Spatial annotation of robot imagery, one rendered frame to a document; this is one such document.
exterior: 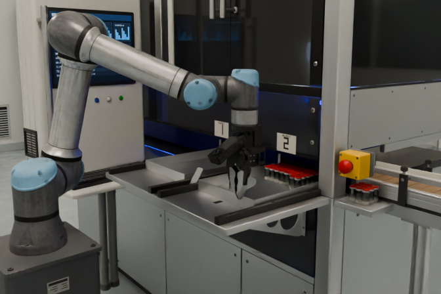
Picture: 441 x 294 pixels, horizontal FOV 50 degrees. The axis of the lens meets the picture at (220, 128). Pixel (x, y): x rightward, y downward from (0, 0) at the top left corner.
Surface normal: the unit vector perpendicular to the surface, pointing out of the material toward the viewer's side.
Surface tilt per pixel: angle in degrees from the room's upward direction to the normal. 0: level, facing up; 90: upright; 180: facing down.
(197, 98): 90
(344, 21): 90
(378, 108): 90
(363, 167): 90
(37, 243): 72
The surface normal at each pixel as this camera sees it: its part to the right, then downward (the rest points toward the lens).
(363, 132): 0.62, 0.14
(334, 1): -0.78, 0.11
